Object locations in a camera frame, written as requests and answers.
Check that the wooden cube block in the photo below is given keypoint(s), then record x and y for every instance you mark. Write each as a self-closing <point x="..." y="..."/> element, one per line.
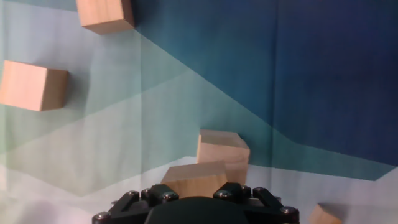
<point x="222" y="143"/>
<point x="237" y="174"/>
<point x="104" y="14"/>
<point x="28" y="85"/>
<point x="194" y="180"/>

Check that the blue green white cloth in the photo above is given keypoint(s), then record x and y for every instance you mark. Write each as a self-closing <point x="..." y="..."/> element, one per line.
<point x="202" y="77"/>

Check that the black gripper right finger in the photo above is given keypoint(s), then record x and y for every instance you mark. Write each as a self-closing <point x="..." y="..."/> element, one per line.
<point x="231" y="191"/>

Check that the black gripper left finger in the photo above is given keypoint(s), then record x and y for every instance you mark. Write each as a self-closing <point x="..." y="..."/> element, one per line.
<point x="155" y="194"/>

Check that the small wooden cube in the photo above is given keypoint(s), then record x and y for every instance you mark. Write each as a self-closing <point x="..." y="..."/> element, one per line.
<point x="323" y="216"/>

